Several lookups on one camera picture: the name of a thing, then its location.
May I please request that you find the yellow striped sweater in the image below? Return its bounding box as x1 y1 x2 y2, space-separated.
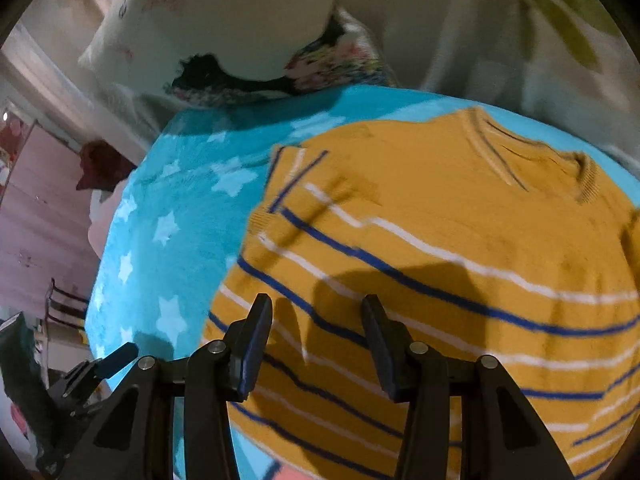
202 106 640 480

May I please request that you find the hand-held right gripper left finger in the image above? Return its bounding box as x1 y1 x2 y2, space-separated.
60 293 274 480

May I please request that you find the white pillow with black print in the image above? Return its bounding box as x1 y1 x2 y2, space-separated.
79 0 341 96

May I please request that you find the multicolour floral cloth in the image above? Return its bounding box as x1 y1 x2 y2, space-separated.
165 7 398 109

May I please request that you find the dark object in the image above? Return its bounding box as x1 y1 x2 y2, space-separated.
0 312 57 443

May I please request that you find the blue printed blanket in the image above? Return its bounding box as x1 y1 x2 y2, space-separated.
85 85 640 480

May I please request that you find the dark red cloth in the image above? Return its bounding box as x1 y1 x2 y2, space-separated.
76 141 139 192

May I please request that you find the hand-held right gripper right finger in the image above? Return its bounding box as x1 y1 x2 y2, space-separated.
361 294 575 480

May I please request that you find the white floral leaf pillow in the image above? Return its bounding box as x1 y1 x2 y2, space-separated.
335 0 640 181

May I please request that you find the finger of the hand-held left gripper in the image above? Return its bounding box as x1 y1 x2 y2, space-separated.
96 342 140 381

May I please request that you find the black chair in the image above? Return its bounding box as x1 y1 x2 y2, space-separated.
45 277 92 335

